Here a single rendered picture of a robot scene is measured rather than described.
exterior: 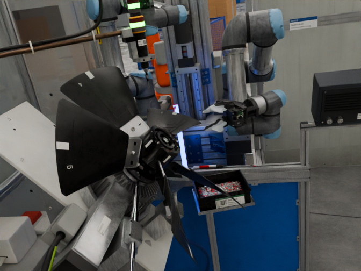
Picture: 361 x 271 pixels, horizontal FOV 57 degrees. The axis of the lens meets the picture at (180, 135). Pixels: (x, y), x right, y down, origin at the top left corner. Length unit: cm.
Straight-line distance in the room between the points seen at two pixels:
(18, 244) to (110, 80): 64
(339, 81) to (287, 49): 149
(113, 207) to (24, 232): 47
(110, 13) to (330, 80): 102
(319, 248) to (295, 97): 123
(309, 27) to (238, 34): 154
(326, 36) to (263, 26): 157
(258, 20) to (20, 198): 125
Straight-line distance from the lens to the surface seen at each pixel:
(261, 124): 139
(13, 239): 130
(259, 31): 137
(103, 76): 116
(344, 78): 143
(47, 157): 111
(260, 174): 156
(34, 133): 116
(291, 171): 156
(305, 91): 297
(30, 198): 172
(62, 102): 84
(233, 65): 137
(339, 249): 245
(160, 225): 113
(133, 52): 103
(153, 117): 129
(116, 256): 90
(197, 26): 189
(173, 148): 102
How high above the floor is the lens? 162
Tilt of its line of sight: 23 degrees down
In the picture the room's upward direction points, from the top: 9 degrees counter-clockwise
